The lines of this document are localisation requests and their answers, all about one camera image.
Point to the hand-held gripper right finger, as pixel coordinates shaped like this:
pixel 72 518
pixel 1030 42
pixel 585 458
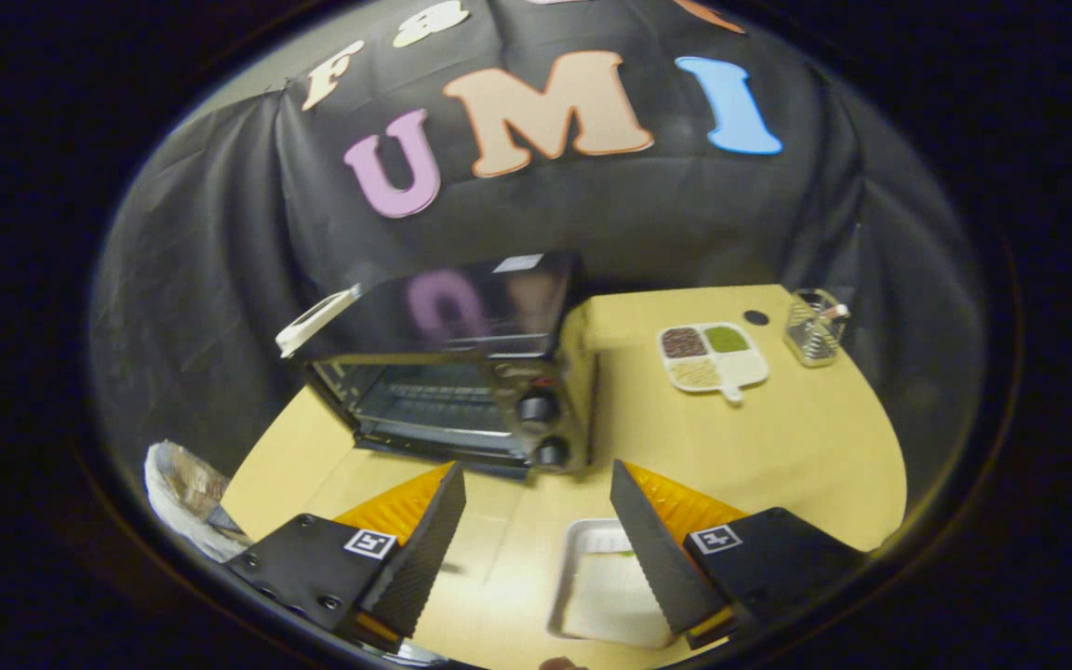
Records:
pixel 652 549

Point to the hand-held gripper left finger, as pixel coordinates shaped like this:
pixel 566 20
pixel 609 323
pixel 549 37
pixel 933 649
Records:
pixel 424 549

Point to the black toaster oven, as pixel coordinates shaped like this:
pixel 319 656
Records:
pixel 462 316

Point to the white plastic tray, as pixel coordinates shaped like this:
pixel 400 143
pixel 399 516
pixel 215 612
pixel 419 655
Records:
pixel 592 535

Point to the white divided plate with grains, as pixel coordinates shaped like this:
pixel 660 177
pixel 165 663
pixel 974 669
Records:
pixel 713 358

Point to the black round table grommet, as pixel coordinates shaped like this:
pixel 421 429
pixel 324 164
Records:
pixel 756 317

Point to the white power strip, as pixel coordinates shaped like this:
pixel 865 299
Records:
pixel 313 321

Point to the metal mesh holder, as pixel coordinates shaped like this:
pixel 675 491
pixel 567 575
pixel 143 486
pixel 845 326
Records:
pixel 813 330

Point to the black backdrop cloth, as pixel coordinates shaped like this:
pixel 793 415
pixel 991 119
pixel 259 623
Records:
pixel 210 242

